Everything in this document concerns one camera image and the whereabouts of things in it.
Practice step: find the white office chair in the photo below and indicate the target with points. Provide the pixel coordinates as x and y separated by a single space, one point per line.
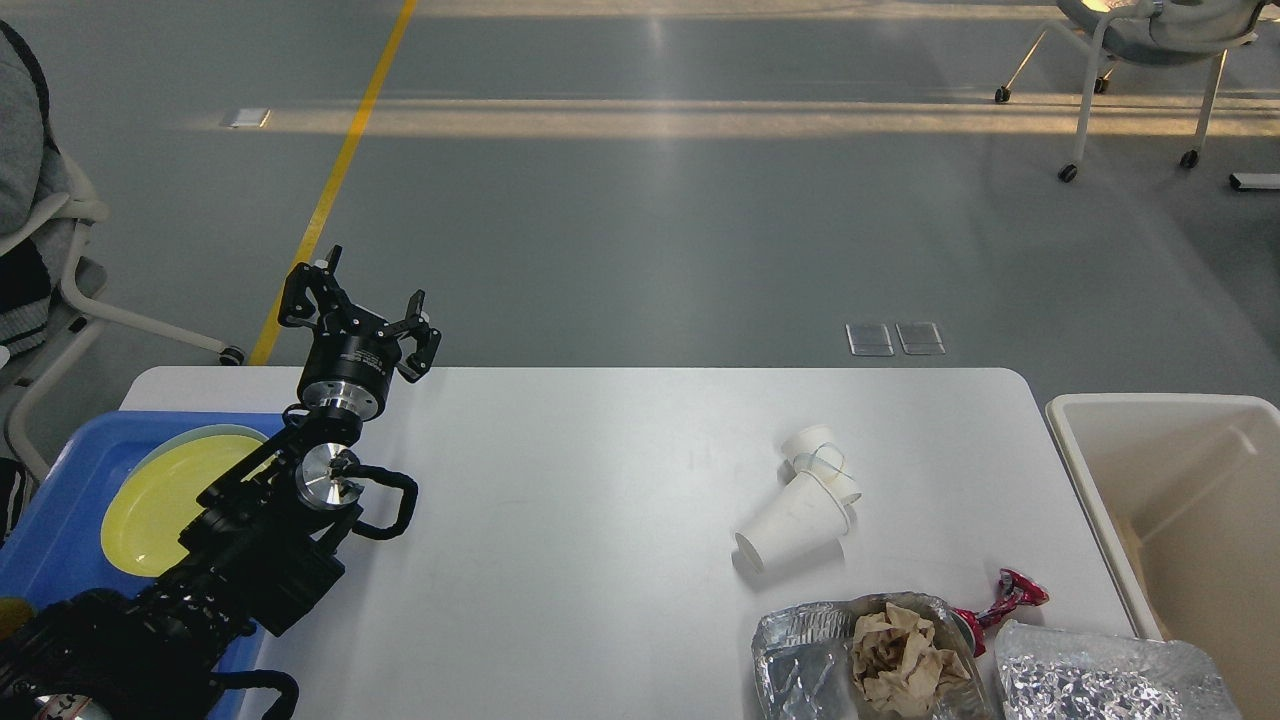
38 186
1158 34

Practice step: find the white plastic bin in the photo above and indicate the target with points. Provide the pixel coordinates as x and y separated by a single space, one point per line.
1182 494

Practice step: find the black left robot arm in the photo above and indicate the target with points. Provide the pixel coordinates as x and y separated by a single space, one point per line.
263 550

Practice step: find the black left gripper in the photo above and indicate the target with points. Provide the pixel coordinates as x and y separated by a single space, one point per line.
344 369

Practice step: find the small clear plastic lid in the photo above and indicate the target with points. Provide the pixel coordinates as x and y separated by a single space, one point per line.
920 338
869 340

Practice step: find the crumpled brown paper napkin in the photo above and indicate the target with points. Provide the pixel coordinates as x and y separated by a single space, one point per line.
896 665

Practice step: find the aluminium foil sheet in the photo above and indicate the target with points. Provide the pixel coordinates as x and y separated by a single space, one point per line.
803 665
1046 673

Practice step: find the yellow plate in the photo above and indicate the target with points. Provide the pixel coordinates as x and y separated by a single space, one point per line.
139 534

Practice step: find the white floor socket plate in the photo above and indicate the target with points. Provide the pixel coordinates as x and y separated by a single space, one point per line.
244 118

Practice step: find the blue plastic tray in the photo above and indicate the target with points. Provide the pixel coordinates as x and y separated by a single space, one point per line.
60 500

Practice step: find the dark teal mug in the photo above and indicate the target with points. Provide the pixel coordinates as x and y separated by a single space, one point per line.
14 614

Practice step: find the white paper cup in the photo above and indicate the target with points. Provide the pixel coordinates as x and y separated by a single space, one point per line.
809 512

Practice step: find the white bar on floor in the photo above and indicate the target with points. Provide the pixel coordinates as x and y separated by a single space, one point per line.
1254 182

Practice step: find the pale green plate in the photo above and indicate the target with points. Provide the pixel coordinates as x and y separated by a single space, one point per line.
220 429

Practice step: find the white office chair left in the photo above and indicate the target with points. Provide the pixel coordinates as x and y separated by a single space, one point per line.
38 186

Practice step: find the white office chair right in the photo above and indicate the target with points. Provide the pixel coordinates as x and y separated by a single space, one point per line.
1158 34

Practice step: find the clear plastic cup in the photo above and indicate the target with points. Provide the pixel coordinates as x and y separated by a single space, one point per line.
814 450

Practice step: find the red foil candy wrapper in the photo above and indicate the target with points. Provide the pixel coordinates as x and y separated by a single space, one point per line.
1014 590

